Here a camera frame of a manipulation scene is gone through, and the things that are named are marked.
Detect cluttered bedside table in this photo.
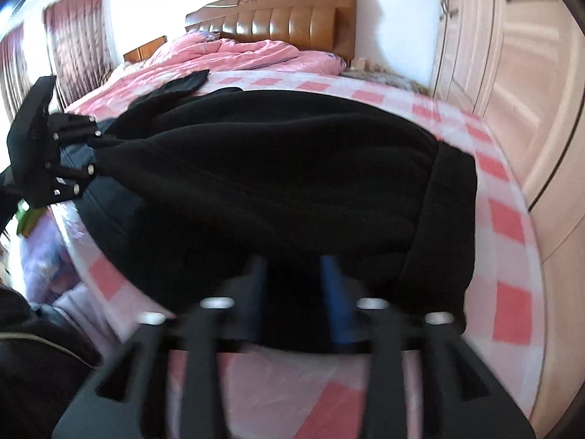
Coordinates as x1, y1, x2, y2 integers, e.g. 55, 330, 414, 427
341, 57, 429, 96

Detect wooden nightstand far side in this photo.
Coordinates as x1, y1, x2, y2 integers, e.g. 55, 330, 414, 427
123, 36, 167, 64

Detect cream wardrobe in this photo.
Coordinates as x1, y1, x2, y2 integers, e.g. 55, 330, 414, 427
430, 0, 584, 438

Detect black pants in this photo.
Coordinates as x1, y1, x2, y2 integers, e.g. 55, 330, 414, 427
60, 74, 477, 352

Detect pink quilt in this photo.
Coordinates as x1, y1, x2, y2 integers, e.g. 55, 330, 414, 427
67, 31, 346, 118

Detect brown wooden headboard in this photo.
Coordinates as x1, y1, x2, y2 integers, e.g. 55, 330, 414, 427
185, 0, 357, 61

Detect maroon curtain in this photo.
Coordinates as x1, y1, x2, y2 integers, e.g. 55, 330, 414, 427
1, 24, 31, 122
43, 0, 113, 108

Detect maroon curtain right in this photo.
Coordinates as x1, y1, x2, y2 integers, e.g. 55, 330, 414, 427
43, 0, 113, 108

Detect pink checkered bed sheet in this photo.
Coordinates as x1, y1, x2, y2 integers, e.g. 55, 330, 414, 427
57, 75, 533, 438

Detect maroon curtain left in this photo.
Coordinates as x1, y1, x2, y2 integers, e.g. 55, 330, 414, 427
1, 24, 31, 122

